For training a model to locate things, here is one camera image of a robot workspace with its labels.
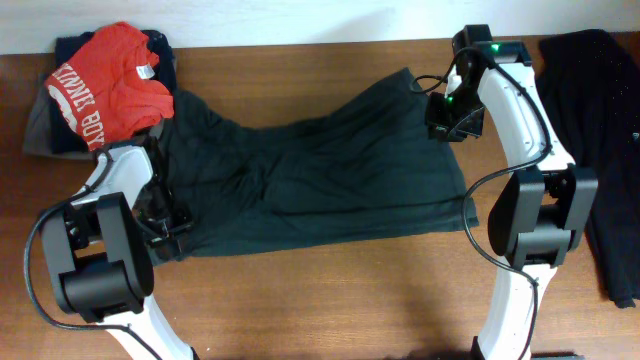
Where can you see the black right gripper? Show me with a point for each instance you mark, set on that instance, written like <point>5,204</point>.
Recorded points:
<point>438,125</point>

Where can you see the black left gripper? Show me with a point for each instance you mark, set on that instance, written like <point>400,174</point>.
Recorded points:
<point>161,240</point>

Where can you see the dark green Nike t-shirt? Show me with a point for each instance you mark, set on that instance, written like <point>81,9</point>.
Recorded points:
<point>368,170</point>

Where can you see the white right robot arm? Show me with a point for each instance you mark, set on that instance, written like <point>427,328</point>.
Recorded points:
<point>540,215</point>

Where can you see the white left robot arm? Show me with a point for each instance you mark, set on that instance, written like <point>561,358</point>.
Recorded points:
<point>99,245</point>

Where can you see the red folded t-shirt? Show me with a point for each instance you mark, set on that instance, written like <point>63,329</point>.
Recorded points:
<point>109,80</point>

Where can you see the grey folded garment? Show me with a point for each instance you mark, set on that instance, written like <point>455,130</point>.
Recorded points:
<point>37,140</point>

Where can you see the black t-shirt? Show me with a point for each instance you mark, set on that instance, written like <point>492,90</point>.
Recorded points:
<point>590,90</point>

